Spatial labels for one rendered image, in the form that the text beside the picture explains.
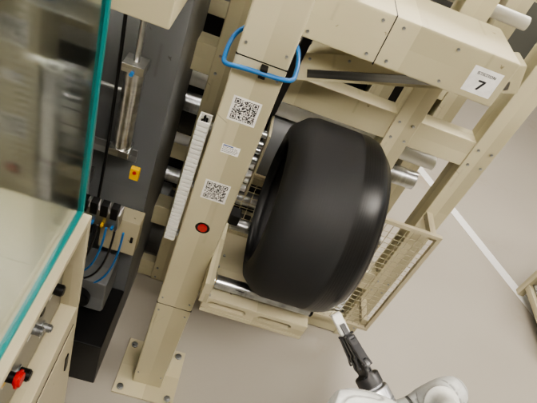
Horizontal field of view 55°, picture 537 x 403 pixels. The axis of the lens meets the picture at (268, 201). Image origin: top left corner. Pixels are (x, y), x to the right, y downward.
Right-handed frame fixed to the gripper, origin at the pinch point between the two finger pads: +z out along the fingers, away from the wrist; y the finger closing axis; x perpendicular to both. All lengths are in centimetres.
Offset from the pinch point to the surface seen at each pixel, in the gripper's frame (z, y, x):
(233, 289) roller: 23.8, 15.2, -21.8
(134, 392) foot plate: 5, 94, -65
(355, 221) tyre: 24.2, -27.9, 6.6
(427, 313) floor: -37, 144, 104
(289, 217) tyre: 32.6, -25.3, -8.3
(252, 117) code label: 59, -32, -8
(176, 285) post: 34, 33, -36
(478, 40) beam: 54, -41, 60
